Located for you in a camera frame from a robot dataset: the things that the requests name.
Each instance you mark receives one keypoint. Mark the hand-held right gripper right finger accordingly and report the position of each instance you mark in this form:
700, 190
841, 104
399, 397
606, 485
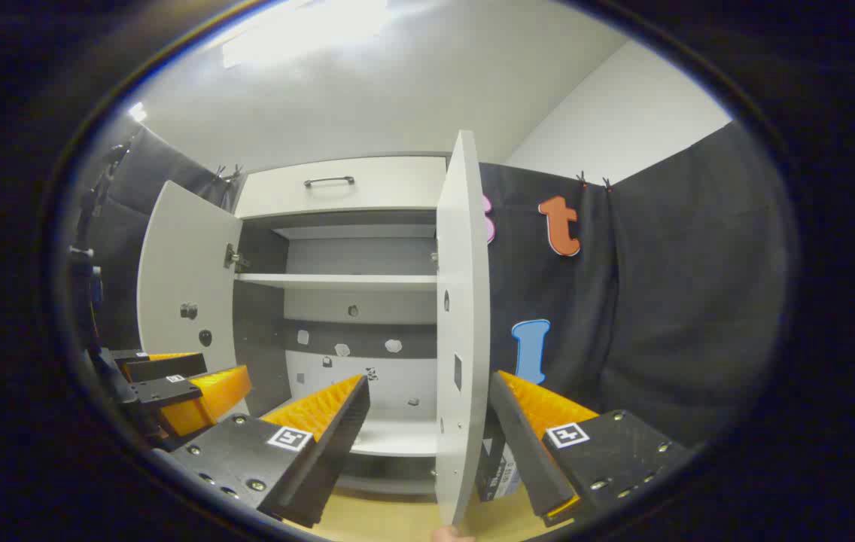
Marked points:
525, 452

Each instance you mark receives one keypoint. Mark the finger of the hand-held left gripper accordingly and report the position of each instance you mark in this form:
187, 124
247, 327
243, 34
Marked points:
168, 391
164, 367

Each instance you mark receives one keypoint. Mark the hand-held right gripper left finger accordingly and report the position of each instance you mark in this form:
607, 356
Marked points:
330, 459

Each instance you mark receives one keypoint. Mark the white grey cabinet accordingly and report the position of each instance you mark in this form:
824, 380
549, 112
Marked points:
262, 301

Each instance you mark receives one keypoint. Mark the white door with cherry sticker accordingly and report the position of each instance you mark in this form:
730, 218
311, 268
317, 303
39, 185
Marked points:
465, 286

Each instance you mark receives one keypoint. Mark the white cabinet shelf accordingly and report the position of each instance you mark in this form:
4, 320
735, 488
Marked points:
337, 281

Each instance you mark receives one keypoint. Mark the grey small box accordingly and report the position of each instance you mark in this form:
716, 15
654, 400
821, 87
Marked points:
509, 482

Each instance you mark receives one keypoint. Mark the ceiling light panel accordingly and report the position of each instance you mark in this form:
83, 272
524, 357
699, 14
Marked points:
138, 111

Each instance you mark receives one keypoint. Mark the white drawer front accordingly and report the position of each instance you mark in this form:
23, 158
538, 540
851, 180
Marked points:
397, 184

